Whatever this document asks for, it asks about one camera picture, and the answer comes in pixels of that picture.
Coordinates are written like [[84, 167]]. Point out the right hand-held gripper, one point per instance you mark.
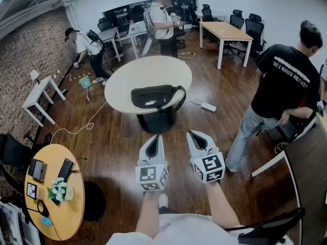
[[209, 168]]

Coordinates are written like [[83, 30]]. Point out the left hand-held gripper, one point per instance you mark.
[[150, 175]]

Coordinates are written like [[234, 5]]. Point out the dark grey cloth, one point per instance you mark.
[[150, 96]]

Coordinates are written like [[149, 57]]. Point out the person's right forearm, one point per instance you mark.
[[219, 208]]

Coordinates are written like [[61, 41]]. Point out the person's left forearm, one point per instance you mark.
[[148, 213]]

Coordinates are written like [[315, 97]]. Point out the white power strip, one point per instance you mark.
[[208, 106]]

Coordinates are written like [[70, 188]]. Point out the person's white shoe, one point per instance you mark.
[[163, 200]]

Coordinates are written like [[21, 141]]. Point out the person's black trouser leg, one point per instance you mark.
[[166, 210]]

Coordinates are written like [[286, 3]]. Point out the round white table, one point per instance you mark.
[[143, 73]]

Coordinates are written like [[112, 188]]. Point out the person's white shirt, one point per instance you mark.
[[184, 231]]

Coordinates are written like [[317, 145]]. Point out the black chair with thin legs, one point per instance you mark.
[[288, 129]]

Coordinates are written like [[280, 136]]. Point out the black keyboard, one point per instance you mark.
[[65, 170]]

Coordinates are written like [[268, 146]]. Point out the teal board on stand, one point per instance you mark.
[[85, 82]]

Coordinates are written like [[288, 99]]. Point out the white flower plant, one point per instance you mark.
[[58, 189]]

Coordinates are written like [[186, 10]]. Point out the round wooden table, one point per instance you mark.
[[66, 218]]

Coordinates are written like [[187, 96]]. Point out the black mesh chair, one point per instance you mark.
[[270, 232]]

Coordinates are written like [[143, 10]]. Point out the black office chair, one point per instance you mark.
[[237, 20], [192, 15], [104, 24], [180, 33], [254, 29], [207, 13], [15, 152]]

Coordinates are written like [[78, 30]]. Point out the wooden desk with white legs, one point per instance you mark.
[[224, 30]]

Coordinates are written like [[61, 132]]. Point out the gray desk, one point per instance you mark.
[[108, 34]]

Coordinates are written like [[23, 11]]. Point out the small blue object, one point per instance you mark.
[[46, 221]]

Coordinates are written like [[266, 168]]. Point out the small white side table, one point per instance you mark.
[[35, 96]]

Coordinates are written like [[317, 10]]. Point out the red drink bottle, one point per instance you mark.
[[132, 24]]

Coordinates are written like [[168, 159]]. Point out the white table lamp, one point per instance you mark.
[[34, 74]]

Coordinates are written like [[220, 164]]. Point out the dark desk with white frame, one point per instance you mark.
[[309, 167]]

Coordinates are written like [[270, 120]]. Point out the black picture frame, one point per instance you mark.
[[31, 191]]

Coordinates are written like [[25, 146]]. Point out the dark wall counter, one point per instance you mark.
[[138, 8]]

